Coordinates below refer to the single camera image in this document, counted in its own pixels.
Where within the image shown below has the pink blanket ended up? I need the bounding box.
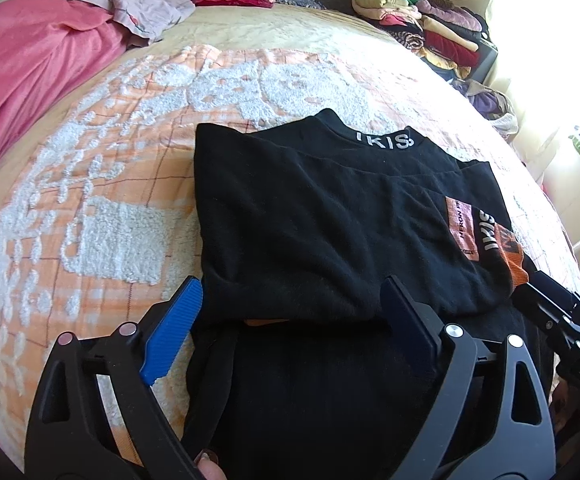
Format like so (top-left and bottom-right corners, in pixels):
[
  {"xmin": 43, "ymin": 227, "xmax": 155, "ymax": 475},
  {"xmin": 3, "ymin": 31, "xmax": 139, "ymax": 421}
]
[{"xmin": 0, "ymin": 0, "xmax": 136, "ymax": 206}]

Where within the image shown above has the stack of folded clothes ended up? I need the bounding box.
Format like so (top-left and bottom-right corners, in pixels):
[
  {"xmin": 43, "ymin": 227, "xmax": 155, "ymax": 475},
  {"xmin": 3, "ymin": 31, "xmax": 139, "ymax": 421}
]
[{"xmin": 352, "ymin": 0, "xmax": 491, "ymax": 81}]

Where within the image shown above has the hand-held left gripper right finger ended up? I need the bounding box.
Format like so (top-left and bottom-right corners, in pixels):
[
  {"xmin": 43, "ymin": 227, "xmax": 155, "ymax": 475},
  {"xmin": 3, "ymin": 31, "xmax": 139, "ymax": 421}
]
[{"xmin": 380, "ymin": 276, "xmax": 556, "ymax": 480}]

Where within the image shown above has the cream curtain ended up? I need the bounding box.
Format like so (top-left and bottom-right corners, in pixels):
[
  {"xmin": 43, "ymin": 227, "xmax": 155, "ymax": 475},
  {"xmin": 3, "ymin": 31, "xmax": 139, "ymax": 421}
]
[{"xmin": 485, "ymin": 0, "xmax": 580, "ymax": 261}]

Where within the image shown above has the black sweater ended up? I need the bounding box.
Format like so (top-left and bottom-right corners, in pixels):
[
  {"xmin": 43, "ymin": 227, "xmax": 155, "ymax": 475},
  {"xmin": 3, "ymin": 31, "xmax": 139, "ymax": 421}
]
[{"xmin": 182, "ymin": 107, "xmax": 556, "ymax": 480}]

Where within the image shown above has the light pink garment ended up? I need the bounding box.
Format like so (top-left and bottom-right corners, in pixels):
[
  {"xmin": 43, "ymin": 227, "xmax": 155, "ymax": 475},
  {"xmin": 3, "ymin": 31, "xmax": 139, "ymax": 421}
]
[{"xmin": 65, "ymin": 0, "xmax": 196, "ymax": 43}]

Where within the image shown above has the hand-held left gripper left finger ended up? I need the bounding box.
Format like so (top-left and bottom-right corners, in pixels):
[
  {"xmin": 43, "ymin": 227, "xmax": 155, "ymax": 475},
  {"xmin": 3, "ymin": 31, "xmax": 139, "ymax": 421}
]
[{"xmin": 25, "ymin": 275, "xmax": 206, "ymax": 480}]

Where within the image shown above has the plastic bag of clothes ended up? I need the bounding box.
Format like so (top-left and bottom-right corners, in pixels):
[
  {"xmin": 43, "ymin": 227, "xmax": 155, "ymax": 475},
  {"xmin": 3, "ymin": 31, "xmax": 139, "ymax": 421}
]
[{"xmin": 462, "ymin": 80, "xmax": 518, "ymax": 133}]

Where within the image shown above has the orange white patterned bed blanket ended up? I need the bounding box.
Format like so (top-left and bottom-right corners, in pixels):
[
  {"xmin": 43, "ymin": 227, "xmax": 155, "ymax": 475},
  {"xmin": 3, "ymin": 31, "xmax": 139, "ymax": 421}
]
[{"xmin": 0, "ymin": 2, "xmax": 580, "ymax": 471}]

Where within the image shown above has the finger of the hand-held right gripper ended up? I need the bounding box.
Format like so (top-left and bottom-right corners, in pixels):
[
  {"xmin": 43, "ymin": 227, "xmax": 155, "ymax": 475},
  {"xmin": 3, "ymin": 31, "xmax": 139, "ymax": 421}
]
[
  {"xmin": 532, "ymin": 270, "xmax": 580, "ymax": 331},
  {"xmin": 512, "ymin": 284, "xmax": 578, "ymax": 351}
]

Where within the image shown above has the person's left hand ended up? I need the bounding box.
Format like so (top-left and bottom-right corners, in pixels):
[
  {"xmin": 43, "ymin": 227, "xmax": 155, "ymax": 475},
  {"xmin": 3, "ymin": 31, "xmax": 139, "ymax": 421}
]
[{"xmin": 192, "ymin": 450, "xmax": 228, "ymax": 480}]

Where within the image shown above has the dark box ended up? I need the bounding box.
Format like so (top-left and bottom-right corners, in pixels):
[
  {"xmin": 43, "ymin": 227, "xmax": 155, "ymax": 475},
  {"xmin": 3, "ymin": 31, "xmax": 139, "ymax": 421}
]
[{"xmin": 470, "ymin": 42, "xmax": 498, "ymax": 83}]

